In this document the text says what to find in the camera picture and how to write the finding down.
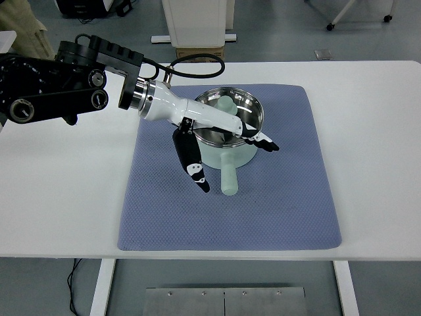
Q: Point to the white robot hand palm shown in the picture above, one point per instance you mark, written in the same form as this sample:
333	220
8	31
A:
159	103

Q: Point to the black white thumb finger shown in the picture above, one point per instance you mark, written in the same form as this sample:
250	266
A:
189	153

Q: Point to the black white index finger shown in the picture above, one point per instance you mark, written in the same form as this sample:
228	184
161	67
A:
255	137

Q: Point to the green pot with handle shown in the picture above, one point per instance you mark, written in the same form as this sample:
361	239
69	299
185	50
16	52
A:
227	160

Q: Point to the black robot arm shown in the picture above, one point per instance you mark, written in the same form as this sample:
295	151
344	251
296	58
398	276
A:
73	83

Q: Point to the glass pot lid green knob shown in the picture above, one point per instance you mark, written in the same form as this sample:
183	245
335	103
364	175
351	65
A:
236	102

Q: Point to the cardboard box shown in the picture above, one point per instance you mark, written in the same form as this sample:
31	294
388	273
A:
198	54

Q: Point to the blue quilted mat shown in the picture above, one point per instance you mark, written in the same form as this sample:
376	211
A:
284	200

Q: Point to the grey floor outlet plate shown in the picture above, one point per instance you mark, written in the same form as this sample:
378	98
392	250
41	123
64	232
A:
323	55

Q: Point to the black device on floor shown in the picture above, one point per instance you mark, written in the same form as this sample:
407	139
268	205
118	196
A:
93	8

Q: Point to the person in beige clothes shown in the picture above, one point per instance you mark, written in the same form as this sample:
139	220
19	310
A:
31	39

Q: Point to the white left table leg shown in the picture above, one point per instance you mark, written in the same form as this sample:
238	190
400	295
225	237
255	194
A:
103	288

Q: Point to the white table leg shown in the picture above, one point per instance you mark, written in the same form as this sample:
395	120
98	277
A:
103	288
345	288

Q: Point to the metal floor plate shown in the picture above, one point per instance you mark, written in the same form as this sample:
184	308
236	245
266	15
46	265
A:
225	301

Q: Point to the rolling chair base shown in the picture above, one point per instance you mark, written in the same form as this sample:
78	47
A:
363	11

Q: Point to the white right table leg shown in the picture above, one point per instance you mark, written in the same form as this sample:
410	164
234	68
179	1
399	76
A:
345	288

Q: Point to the white cabinet pedestal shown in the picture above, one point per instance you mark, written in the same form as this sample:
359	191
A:
197	23

